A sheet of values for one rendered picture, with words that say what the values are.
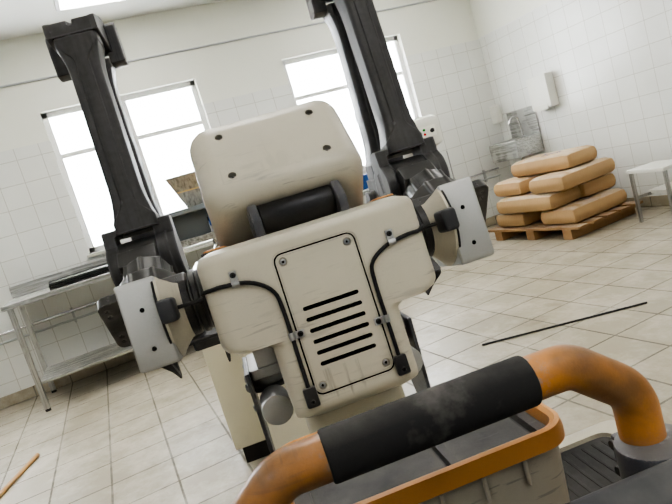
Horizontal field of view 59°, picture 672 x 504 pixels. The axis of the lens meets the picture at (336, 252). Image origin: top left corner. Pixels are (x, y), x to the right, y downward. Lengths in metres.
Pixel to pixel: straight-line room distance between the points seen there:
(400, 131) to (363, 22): 0.18
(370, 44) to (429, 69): 5.97
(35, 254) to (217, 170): 5.07
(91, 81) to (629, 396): 0.80
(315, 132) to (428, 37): 6.29
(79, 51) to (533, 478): 0.81
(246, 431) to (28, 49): 4.20
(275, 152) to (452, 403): 0.45
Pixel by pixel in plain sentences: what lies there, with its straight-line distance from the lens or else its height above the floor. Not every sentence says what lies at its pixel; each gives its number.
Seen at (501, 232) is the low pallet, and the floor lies 0.08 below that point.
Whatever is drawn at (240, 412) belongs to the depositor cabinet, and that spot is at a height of 0.25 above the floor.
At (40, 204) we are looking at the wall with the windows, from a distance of 5.79.
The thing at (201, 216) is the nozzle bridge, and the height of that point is 1.13.
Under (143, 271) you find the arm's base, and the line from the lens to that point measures 0.82.
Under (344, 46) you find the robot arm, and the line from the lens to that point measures 1.08.
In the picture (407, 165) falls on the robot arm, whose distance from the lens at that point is 0.94.
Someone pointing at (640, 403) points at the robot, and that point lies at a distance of 0.48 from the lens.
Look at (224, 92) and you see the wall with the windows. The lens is 6.04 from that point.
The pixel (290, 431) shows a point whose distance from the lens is 2.06.
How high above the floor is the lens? 1.16
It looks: 8 degrees down
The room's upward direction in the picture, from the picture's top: 17 degrees counter-clockwise
